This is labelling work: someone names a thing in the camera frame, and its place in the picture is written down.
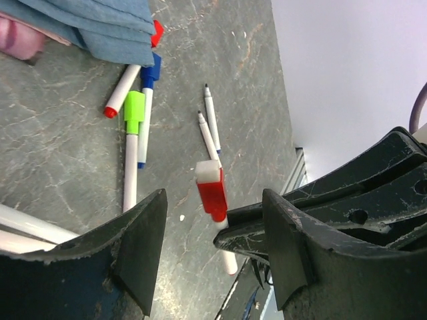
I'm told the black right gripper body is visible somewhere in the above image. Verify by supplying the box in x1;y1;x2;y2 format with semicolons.
283;126;427;254

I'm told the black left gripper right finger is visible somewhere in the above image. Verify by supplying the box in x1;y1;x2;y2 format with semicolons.
262;189;426;319

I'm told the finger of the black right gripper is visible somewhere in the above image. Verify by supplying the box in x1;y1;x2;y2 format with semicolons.
213;203;267;259

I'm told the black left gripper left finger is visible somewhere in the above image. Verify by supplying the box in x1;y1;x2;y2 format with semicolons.
1;189;167;319

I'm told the red cap marker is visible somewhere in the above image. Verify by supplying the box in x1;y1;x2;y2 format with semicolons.
195;159;239;276
103;20;164;119

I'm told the yellow cap marker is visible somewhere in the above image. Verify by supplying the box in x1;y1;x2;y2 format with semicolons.
0;231;55;254

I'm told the blue cap marker left group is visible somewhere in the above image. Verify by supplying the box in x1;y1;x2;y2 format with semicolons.
1;204;79;244

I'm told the green cap marker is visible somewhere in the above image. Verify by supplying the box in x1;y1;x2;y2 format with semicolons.
123;91;145;213

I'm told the red cap marker top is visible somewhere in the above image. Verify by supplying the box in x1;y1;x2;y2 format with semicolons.
103;20;164;119

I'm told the blue folded cloth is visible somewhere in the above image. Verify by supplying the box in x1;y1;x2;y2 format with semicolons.
1;0;155;67

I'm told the pink folded cloth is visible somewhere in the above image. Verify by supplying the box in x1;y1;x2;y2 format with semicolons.
1;12;71;65

